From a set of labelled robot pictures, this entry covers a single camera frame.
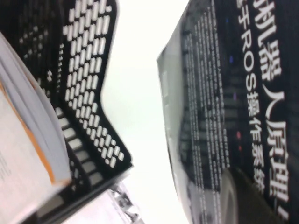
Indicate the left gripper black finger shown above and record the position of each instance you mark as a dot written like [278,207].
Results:
[247,205]

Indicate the dark robot textbook colourful cover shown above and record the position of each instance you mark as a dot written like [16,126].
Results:
[257,70]

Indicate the white car suspension book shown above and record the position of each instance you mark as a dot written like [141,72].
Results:
[105,210]

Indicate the white book with orange stripe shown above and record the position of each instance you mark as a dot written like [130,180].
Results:
[23,151]

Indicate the black plastic book stand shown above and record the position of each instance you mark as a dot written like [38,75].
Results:
[54,35]

